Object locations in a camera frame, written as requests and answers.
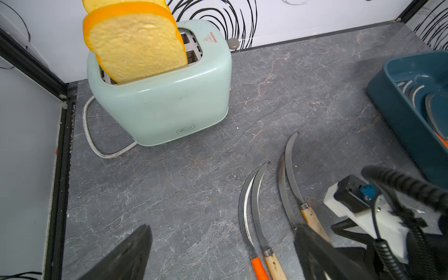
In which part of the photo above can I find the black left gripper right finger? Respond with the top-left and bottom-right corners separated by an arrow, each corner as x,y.
295,224 -> 372,280

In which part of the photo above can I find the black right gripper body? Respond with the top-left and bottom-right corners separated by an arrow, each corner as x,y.
324,175 -> 428,280

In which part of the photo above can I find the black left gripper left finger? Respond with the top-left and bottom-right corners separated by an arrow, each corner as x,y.
81,225 -> 152,280

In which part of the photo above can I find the wooden handle sickle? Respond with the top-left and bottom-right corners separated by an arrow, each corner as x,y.
425,93 -> 448,141
251,161 -> 287,280
284,131 -> 331,244
278,155 -> 299,231

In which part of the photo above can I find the teal plastic storage box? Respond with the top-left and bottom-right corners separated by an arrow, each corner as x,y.
367,50 -> 448,189

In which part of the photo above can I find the mint green toaster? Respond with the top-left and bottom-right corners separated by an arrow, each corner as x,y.
87,20 -> 232,147

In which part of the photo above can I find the yellow toast slice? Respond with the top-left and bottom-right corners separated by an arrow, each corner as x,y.
82,0 -> 170,14
83,1 -> 188,84

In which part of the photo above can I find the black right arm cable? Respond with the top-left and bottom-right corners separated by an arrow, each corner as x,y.
361,165 -> 448,280

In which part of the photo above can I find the white toaster power cord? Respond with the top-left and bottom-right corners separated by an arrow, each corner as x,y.
82,95 -> 138,160

